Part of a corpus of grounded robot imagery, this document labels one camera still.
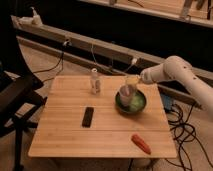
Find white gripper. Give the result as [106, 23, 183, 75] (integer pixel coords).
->
[140, 69, 155, 84]

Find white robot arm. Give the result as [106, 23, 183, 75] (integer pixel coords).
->
[140, 56, 213, 115]

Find ceramic cup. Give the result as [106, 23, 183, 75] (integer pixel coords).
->
[119, 85, 135, 106]

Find green bowl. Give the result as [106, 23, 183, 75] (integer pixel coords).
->
[115, 90, 147, 115]

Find blue box on floor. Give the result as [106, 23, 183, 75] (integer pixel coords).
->
[161, 94, 173, 111]

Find small clear bottle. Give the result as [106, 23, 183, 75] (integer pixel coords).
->
[90, 68, 100, 94]

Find long wooden beam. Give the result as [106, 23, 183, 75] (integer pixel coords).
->
[11, 16, 213, 107]

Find orange carrot toy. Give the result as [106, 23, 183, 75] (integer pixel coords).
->
[131, 134, 151, 154]

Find black remote control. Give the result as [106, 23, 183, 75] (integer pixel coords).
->
[82, 107, 94, 127]

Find wooden table board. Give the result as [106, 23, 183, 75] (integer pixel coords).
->
[29, 76, 177, 158]

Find white object on ledge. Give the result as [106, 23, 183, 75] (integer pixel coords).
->
[19, 7, 43, 26]

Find black stand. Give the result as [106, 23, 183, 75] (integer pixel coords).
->
[0, 73, 47, 171]

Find black floor cables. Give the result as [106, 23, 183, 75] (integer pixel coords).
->
[164, 103, 213, 171]

